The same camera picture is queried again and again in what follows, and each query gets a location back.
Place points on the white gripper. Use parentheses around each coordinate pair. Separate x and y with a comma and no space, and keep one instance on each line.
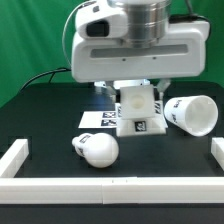
(180,53)

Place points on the white lamp bulb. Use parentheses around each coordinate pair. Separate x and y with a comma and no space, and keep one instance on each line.
(99,150)

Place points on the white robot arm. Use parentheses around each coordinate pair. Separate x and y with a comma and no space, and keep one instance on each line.
(148,22)

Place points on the white marker sheet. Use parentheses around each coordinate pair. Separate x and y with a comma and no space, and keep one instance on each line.
(98,119)

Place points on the white right fence bar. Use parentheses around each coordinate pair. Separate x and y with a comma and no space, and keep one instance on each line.
(217,150)

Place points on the white fence bar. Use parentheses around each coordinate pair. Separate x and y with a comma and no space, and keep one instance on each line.
(13,159)
(217,150)
(134,190)

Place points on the white front fence bar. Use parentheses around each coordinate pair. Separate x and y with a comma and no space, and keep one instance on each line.
(134,190)

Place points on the white left fence bar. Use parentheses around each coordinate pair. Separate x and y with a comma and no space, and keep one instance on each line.
(13,159)

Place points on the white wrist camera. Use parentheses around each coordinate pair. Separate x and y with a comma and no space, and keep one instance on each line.
(100,20)

